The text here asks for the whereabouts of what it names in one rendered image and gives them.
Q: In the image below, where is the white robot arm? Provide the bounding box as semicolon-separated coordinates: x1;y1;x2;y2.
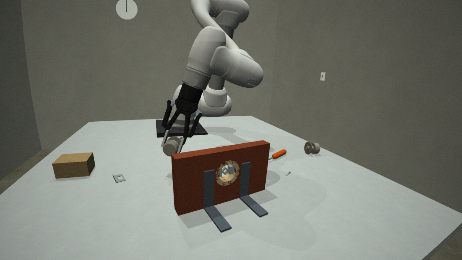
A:
182;0;263;117

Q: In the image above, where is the dark metal door knob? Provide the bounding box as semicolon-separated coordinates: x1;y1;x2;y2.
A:
304;142;320;154

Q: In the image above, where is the brown rectangular box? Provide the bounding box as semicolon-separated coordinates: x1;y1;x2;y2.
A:
52;152;95;179

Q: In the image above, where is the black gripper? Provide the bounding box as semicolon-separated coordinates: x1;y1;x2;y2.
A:
161;83;203;153

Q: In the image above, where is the orange-handled screwdriver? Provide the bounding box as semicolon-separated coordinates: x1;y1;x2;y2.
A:
269;149;287;160

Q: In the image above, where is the brown wooden door slab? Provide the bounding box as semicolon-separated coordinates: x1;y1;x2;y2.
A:
171;140;270;216

